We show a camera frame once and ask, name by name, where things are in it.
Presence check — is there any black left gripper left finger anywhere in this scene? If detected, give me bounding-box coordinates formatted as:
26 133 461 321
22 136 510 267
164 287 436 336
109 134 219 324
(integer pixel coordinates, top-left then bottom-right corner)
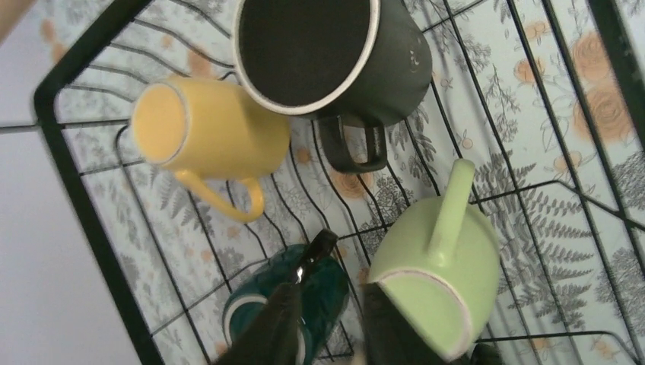
214 283 301 365

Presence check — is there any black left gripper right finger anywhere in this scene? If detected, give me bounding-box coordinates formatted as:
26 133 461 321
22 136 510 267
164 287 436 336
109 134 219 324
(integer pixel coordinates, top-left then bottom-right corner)
361 283 505 365

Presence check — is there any dark teal glossy mug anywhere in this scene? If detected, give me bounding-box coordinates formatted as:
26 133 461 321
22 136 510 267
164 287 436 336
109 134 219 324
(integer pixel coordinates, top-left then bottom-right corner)
222 228 349 364

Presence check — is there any light green mug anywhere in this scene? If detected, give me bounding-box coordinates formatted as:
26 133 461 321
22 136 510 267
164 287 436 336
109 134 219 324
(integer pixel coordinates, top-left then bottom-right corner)
365 159 500 361

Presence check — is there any yellow ceramic mug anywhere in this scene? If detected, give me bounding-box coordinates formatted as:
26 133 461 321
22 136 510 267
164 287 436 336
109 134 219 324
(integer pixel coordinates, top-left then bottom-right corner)
130 75 291 223

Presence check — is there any black matte mug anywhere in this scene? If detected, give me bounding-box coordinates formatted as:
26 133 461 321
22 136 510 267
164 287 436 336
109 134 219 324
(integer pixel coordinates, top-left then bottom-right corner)
232 0 433 174

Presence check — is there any floral table mat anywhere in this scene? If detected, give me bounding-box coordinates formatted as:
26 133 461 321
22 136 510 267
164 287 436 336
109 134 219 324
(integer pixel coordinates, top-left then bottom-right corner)
30 0 645 365

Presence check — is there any black wire dish rack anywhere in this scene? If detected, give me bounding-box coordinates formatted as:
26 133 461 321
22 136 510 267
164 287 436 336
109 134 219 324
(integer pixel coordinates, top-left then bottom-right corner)
33 1 644 364

